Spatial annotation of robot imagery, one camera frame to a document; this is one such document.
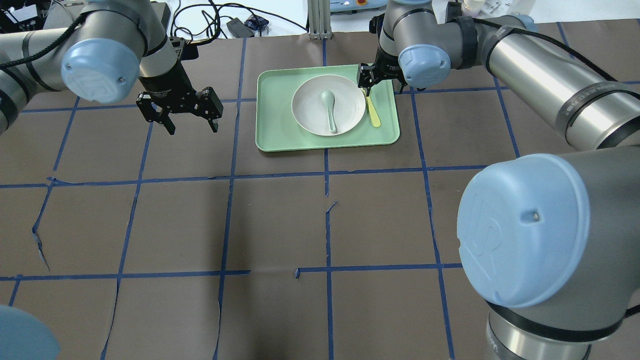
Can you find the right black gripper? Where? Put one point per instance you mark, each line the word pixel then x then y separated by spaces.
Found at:
pixel 376 74

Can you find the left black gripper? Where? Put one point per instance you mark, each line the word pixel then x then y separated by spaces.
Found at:
pixel 167 86

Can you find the yellow plastic fork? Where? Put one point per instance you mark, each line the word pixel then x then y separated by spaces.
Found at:
pixel 372 111

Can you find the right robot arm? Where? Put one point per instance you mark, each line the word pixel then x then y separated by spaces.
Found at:
pixel 550 240

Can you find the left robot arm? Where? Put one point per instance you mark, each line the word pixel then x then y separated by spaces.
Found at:
pixel 110 46

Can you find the pale green spoon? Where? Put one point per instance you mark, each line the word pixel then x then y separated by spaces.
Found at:
pixel 327 98

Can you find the black power adapter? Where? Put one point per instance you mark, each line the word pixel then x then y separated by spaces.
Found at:
pixel 238 29

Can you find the aluminium frame post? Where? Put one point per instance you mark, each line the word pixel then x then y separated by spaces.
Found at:
pixel 318 17

